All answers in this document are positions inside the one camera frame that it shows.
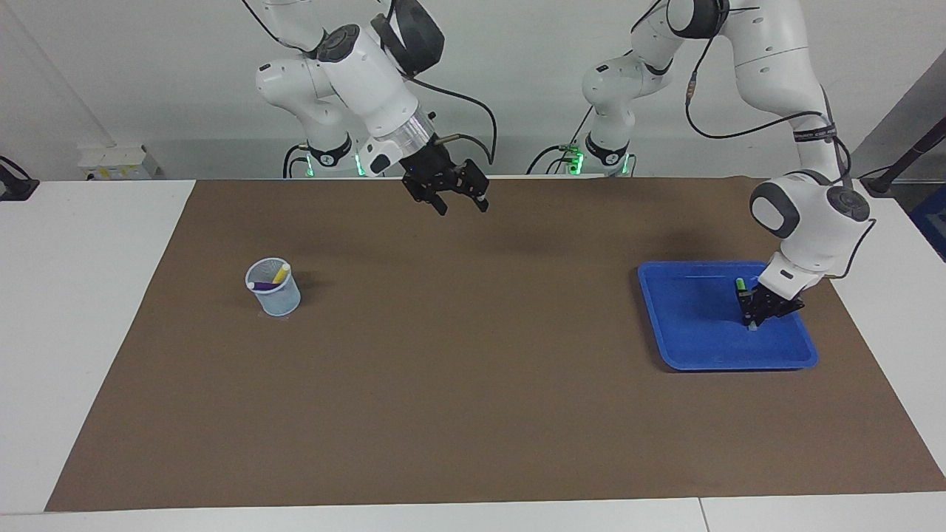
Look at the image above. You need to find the green pen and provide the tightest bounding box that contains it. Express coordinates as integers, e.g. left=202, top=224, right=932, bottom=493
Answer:
left=734, top=277, right=758, bottom=332

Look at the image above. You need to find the blue plastic tray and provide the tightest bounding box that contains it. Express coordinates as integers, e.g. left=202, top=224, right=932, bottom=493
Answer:
left=637, top=260, right=820, bottom=372

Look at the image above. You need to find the blue box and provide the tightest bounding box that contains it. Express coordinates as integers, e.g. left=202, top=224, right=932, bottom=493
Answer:
left=908, top=185, right=946, bottom=263

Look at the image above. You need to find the brown table mat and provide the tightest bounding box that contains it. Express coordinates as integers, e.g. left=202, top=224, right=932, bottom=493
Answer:
left=44, top=176, right=946, bottom=513

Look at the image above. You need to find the light blue mesh cup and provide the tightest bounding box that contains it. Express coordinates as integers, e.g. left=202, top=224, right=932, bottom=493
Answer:
left=245, top=257, right=302, bottom=317

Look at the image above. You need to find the black slanted stand pole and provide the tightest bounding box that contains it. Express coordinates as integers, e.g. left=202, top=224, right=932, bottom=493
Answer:
left=859, top=115, right=946, bottom=197

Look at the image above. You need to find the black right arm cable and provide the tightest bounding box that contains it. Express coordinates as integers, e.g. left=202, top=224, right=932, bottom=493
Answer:
left=240, top=0, right=497, bottom=167

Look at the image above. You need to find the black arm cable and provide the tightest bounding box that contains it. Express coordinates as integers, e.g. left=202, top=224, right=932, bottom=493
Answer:
left=632, top=0, right=877, bottom=278
left=240, top=0, right=497, bottom=167

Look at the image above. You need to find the black left base cable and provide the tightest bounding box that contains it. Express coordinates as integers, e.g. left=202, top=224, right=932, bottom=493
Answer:
left=526, top=111, right=596, bottom=176

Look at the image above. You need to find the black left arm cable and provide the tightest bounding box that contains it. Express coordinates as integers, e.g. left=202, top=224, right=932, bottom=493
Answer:
left=632, top=0, right=877, bottom=278

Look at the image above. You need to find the white wall socket box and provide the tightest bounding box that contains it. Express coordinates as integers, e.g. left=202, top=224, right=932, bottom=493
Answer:
left=78, top=144, right=160, bottom=180

